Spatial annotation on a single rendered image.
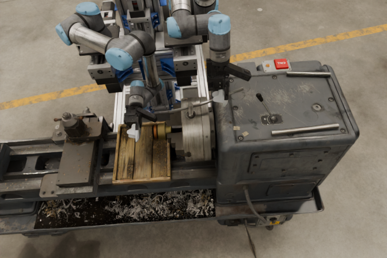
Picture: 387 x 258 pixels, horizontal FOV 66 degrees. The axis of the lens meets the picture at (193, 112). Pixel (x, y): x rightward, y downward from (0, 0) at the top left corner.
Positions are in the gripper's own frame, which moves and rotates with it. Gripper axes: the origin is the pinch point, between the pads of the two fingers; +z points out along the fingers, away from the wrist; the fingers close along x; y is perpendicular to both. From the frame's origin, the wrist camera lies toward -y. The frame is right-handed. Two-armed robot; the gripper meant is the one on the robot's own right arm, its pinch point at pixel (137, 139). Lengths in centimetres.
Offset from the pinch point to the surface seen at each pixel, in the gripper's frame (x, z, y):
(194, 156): 2.9, 12.0, -27.1
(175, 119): 6.6, -6.3, -19.2
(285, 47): -109, -163, -135
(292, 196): -48, 19, -85
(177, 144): 4.5, 6.1, -19.3
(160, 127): 4.6, -3.4, -11.4
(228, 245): -105, 35, -49
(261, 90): 19, -12, -60
